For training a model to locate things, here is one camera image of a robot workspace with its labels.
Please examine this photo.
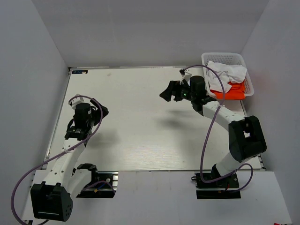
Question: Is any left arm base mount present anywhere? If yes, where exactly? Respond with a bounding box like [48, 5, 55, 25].
[77, 171, 119, 199]

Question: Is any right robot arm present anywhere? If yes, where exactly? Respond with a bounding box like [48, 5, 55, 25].
[160, 76, 267, 187]

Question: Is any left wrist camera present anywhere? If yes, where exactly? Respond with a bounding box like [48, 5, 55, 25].
[68, 95, 84, 110]

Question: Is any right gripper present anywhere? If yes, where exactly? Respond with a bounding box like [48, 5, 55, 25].
[160, 79, 196, 102]

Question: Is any white plastic basket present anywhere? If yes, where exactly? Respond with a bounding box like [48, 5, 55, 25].
[202, 52, 254, 100]

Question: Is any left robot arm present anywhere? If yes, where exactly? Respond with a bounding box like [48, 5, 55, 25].
[30, 99, 108, 222]

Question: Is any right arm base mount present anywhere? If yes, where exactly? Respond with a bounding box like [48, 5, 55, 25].
[191, 173, 241, 200]

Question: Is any blue label sticker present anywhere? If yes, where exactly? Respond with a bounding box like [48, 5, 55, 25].
[71, 70, 88, 74]

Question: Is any orange t shirt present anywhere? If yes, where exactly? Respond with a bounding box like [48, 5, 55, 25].
[210, 82, 245, 100]

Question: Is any white t shirt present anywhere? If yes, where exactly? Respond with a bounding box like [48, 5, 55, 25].
[207, 61, 248, 93]

